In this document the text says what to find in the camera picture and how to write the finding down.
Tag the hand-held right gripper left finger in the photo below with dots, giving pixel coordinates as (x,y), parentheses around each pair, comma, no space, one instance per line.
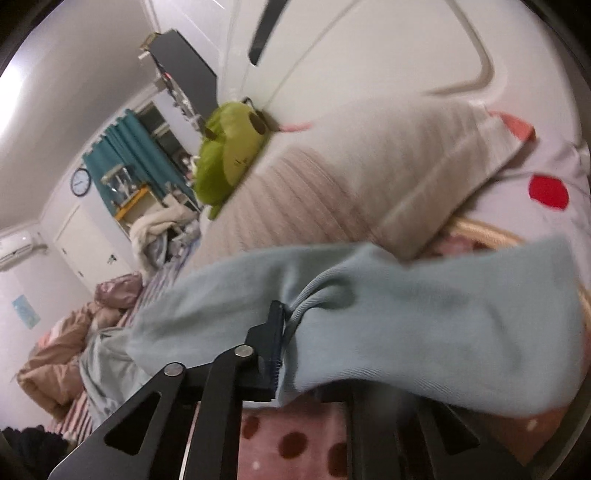
(275,341)

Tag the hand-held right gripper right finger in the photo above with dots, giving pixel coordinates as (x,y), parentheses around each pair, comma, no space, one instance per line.
(369,438)

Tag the light blue garment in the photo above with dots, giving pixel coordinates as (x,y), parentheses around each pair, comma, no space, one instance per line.
(415,323)

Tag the dotted pink white bed sheet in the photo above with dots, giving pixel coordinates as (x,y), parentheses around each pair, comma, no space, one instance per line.
(295,438)

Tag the pile of white bedding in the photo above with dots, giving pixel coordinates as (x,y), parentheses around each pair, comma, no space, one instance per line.
(152,230)

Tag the pink satin cushion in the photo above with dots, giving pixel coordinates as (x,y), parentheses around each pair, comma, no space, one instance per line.
(117,290)

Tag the beige white knit pillow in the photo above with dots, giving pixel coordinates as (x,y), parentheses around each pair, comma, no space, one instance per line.
(351,175)

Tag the green plush toy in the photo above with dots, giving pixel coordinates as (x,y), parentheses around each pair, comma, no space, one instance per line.
(226,152)

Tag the yellow shelf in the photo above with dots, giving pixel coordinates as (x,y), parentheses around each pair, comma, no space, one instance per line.
(131,201)

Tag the white door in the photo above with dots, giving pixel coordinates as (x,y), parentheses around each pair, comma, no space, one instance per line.
(87,249)

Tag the striped printed blanket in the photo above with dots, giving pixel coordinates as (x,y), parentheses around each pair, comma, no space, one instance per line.
(76,413)

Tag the brown pink duvet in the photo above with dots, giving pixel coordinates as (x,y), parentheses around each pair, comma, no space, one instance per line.
(55,355)

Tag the glass display case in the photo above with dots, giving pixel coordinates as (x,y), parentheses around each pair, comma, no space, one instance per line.
(115,180)

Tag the teal curtain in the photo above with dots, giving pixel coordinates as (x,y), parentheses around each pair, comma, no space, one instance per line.
(138,147)

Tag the black garment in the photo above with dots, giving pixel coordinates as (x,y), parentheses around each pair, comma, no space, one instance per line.
(27,447)

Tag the white air conditioner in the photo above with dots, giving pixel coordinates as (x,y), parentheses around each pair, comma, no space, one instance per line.
(14,247)

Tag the dark bookshelf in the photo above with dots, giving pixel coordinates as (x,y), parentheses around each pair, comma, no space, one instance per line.
(189,64)

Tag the white headboard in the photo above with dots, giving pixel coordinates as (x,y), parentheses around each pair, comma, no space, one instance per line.
(369,55)

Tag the round wall clock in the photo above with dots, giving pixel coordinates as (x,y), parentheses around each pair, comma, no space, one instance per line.
(81,181)

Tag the small blue wall poster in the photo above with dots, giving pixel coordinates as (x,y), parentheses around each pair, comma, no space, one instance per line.
(24,311)

